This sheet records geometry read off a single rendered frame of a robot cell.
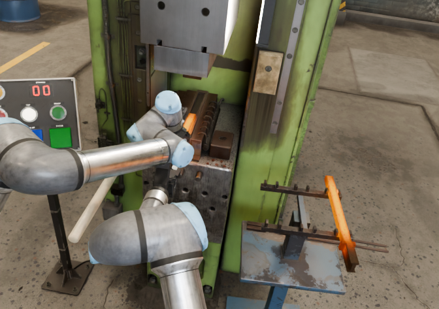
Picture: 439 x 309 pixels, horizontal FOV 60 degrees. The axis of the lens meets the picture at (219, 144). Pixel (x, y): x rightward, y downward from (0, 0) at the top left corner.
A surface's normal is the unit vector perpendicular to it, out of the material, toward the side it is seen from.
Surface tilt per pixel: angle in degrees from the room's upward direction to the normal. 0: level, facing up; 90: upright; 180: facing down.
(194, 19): 90
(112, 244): 59
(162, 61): 90
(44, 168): 49
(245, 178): 90
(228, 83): 90
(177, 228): 33
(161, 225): 28
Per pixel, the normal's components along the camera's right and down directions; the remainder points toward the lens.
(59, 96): 0.29, 0.09
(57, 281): 0.10, -0.81
